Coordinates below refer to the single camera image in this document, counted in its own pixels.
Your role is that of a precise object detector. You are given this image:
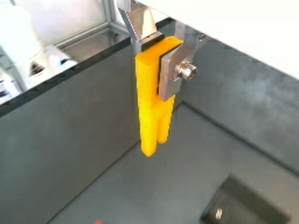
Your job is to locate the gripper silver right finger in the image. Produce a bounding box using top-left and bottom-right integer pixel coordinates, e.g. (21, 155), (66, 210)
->
(159, 22), (207, 102)

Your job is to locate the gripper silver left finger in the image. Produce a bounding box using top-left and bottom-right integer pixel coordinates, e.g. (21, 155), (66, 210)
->
(117, 0), (165, 54)

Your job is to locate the yellow square-circle peg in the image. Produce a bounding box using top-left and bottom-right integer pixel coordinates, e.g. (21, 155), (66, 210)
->
(135, 36), (182, 157)

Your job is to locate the red peg board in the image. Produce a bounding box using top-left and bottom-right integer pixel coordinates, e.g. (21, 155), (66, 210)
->
(95, 220), (106, 224)

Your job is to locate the black curved part holder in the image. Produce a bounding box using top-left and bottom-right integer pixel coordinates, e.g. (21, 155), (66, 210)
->
(201, 175), (291, 224)

